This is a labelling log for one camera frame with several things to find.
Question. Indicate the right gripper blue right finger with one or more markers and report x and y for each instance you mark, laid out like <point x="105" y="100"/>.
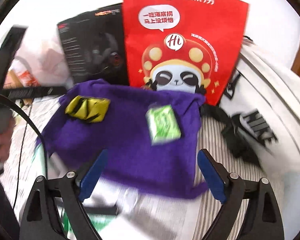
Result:
<point x="214" y="174"/>

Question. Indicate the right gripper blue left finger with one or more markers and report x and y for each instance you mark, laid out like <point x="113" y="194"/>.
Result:
<point x="89" y="174"/>

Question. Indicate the mint green cloth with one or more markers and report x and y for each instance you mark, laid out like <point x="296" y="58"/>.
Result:
<point x="38" y="159"/>

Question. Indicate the yellow black pouch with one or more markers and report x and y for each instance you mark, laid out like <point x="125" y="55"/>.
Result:
<point x="88" y="109"/>

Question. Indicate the green tissue pack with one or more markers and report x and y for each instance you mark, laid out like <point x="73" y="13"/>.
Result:
<point x="162" y="124"/>

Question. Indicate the green wet wipe packet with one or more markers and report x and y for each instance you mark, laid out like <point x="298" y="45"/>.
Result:
<point x="94" y="218"/>

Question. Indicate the person's left hand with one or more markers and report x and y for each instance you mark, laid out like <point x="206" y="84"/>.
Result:
<point x="5" y="141"/>

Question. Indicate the white Miniso plastic bag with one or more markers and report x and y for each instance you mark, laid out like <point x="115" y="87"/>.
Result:
<point x="39" y="61"/>

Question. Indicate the purple towel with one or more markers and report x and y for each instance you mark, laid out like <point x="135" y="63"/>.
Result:
<point x="167" y="169"/>

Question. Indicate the newspaper sheet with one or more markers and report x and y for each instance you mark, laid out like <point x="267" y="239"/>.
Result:
<point x="144" y="216"/>

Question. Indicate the white Nike waist bag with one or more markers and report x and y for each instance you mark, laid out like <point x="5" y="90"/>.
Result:
<point x="260" y="110"/>

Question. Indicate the black headset box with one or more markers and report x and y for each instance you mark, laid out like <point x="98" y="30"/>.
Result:
<point x="93" y="45"/>

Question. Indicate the red Haidilao paper bag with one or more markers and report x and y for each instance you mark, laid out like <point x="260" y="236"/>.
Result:
<point x="183" y="45"/>

